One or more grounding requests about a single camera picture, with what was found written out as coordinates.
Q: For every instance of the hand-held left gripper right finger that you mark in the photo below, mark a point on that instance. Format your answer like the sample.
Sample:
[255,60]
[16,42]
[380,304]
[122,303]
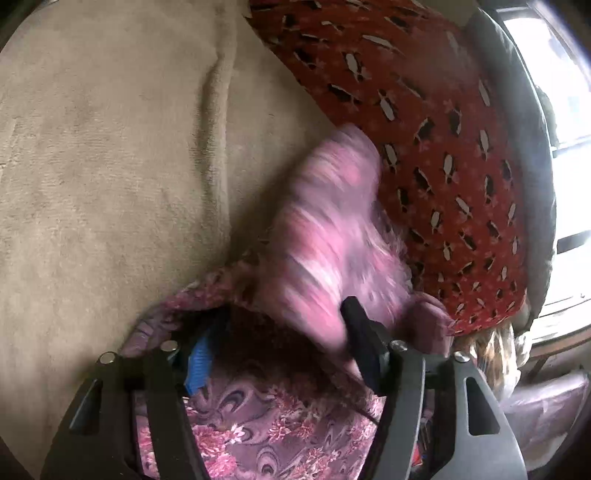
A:
[364,341]

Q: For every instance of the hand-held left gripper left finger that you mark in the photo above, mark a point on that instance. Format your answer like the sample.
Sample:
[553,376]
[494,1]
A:
[199,364]

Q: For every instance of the purple floral pants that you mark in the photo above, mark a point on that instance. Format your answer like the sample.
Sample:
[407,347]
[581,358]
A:
[323,240]

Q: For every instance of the clear plastic bag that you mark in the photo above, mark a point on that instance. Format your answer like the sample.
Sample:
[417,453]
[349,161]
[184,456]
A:
[498,355]

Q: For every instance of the pink plastic bag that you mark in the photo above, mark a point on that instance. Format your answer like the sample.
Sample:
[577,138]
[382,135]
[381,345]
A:
[545,415]

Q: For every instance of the beige fleece blanket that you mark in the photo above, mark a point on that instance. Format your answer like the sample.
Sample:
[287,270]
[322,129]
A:
[115,161]

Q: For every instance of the red patterned pillow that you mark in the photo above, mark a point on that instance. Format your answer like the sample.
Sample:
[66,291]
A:
[415,115]

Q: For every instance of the grey pillow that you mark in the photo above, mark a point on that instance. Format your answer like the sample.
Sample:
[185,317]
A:
[531,138]

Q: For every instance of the barred window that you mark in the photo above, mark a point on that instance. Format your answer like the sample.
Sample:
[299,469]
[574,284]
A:
[570,115]

